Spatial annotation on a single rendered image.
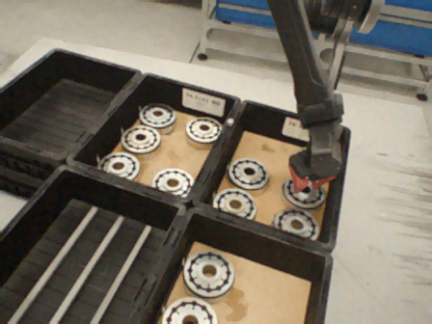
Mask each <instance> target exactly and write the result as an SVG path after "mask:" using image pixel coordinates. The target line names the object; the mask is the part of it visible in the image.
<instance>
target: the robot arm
mask: <svg viewBox="0 0 432 324"><path fill-rule="evenodd" d="M266 1H267V4H268V9H269V11H270V13H271V15H272V19H273V21H274V24H275V26H276V31H277V33H278V36H279V38H280V40H281V44H282V47H283V51H284V55H285V57H286V59H287V62H288V66H289V69H290V71H291V73H292V81H293V93H294V96H295V98H296V112H297V115H298V117H299V120H300V124H301V127H302V129H303V130H304V129H307V130H308V136H309V142H308V146H307V148H306V150H305V152H302V153H299V154H291V155H290V156H289V158H288V169H289V171H290V173H291V176H292V183H293V189H294V191H295V193H296V194H298V193H300V191H302V190H303V189H304V188H305V187H306V186H307V185H308V184H309V183H310V182H309V181H308V179H309V180H310V181H311V185H312V186H313V187H314V189H317V188H318V187H319V186H320V185H323V184H324V183H326V182H327V181H330V180H331V179H333V178H334V177H336V176H337V174H338V172H339V171H340V170H341V151H340V143H339V142H338V139H339V137H340V135H341V131H342V126H341V123H342V116H343V115H345V113H344V103H343V100H342V97H341V94H335V93H334V87H333V84H332V81H331V80H329V78H328V74H327V72H326V70H325V69H324V68H323V66H322V64H321V63H320V61H319V59H318V55H317V52H316V50H315V47H314V41H313V38H312V35H311V28H310V25H309V23H308V20H307V14H306V11H305V8H304V6H303V0H266ZM319 179H321V180H320V181H318V182H317V183H316V181H317V180H319ZM297 181H298V183H299V185H298V187H297Z"/></svg>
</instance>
